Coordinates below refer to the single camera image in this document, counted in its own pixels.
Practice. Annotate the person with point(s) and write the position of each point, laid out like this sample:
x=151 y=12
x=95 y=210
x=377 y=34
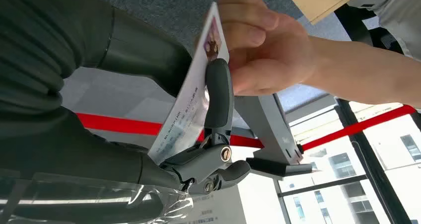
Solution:
x=401 y=18

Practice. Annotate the grey kiosk display stand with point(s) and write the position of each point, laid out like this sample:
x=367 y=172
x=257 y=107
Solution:
x=266 y=127

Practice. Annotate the white printed board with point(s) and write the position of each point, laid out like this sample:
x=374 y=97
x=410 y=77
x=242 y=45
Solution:
x=227 y=206

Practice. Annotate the clear plastic film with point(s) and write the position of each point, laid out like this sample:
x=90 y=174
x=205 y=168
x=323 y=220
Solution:
x=158 y=199

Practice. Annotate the light wooden desk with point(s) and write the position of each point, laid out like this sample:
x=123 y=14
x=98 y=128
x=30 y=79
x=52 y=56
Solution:
x=319 y=2

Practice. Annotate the black office chair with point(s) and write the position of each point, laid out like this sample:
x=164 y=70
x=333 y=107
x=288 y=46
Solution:
x=353 y=28

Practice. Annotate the black window frame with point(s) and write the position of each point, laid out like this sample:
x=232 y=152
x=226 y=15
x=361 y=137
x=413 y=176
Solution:
x=367 y=156

